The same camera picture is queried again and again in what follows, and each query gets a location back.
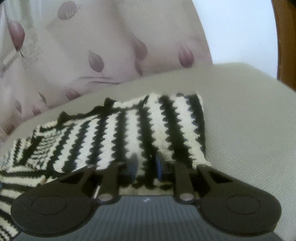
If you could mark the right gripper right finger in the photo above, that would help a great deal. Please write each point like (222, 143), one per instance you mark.
(226, 203)

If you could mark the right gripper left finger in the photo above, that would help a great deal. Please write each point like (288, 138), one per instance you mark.
(64, 205)

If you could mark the black white striped knit sweater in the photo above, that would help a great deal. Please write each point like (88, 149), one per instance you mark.
(113, 132)

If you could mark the pink leaf print curtain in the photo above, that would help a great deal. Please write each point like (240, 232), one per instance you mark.
(53, 52)

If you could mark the brown wooden door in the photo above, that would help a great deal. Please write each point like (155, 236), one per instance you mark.
(284, 13)

